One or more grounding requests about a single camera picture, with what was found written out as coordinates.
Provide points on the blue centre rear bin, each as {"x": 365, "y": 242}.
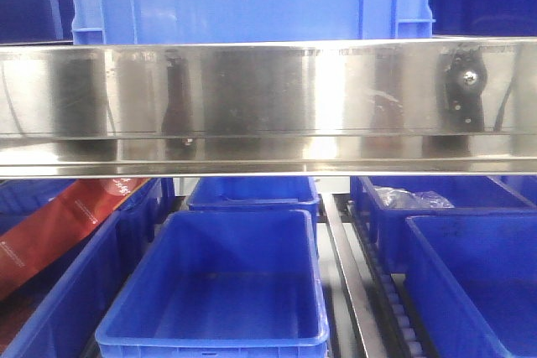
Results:
{"x": 256, "y": 193}

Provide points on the blue bin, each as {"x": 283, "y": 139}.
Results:
{"x": 386, "y": 224}
{"x": 222, "y": 284}
{"x": 472, "y": 279}
{"x": 256, "y": 193}
{"x": 55, "y": 314}

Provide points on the crumpled clear plastic bag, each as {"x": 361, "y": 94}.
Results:
{"x": 397, "y": 198}

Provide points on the blue right rear bin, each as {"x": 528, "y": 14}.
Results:
{"x": 386, "y": 224}

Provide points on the blue centre front bin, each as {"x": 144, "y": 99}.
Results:
{"x": 222, "y": 284}

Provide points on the roller track strip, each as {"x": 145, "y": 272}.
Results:
{"x": 398, "y": 324}

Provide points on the blue right front bin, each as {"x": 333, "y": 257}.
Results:
{"x": 472, "y": 279}

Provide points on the blue left bin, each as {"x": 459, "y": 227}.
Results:
{"x": 55, "y": 314}

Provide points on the red packaging bag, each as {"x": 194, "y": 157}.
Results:
{"x": 47, "y": 234}

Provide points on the stainless steel shelf rail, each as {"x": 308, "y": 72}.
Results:
{"x": 452, "y": 105}

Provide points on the metal shelf divider rail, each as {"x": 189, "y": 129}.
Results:
{"x": 366, "y": 334}

